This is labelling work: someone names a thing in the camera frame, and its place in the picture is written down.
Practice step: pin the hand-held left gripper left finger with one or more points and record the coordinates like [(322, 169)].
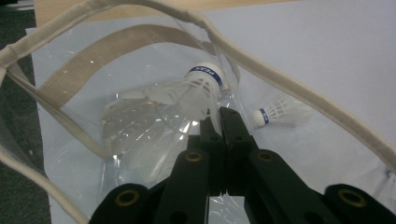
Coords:
[(214, 149)]

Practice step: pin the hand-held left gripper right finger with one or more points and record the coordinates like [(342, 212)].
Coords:
[(236, 140)]

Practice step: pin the white shuttlecock with blue band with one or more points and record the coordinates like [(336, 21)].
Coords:
[(199, 90), (280, 112)]

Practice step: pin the clear bag with beige trim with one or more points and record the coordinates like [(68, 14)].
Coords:
[(93, 62)]

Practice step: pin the white table cover sheet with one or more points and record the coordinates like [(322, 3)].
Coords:
[(311, 46)]

